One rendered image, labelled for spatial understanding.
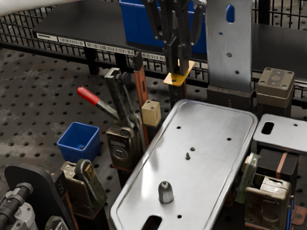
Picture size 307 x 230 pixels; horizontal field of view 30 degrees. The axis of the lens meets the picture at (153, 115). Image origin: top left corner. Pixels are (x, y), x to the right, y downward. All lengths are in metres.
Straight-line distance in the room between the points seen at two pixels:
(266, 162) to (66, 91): 0.95
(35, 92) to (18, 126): 0.18
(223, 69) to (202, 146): 0.23
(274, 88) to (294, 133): 0.12
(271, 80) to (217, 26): 0.19
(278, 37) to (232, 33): 0.27
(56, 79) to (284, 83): 0.98
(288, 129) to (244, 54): 0.21
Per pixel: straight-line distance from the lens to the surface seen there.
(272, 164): 1.35
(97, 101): 1.33
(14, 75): 2.22
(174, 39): 1.14
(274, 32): 1.67
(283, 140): 1.37
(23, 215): 1.16
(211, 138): 1.38
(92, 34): 1.73
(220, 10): 1.38
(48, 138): 1.91
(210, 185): 1.27
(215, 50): 1.45
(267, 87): 1.43
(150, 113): 1.38
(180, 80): 1.15
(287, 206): 1.24
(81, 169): 1.21
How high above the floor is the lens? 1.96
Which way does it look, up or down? 41 degrees down
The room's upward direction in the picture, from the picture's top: 8 degrees counter-clockwise
